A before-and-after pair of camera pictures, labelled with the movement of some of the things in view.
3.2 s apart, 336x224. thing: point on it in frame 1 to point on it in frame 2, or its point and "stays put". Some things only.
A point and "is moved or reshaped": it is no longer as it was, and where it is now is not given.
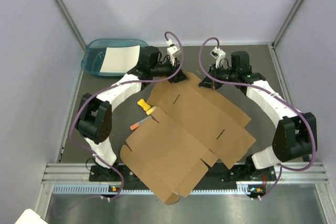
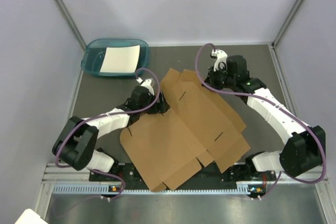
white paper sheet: (121, 59) stays put
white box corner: (29, 216) stays put
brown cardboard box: (192, 126) is moved or reshaped
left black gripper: (179, 76) to (161, 107)
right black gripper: (209, 83) stays put
